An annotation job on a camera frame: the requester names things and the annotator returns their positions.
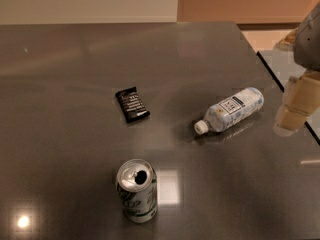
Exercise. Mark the black snack packet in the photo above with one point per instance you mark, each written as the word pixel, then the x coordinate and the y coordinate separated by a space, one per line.
pixel 131 105

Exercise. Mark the white green soda can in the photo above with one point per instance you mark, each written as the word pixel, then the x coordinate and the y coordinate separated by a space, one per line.
pixel 136 184

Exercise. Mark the blue plastic water bottle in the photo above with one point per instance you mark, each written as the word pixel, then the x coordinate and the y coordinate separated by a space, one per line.
pixel 230 111

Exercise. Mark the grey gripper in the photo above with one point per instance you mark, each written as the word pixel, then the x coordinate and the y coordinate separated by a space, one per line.
pixel 308 45

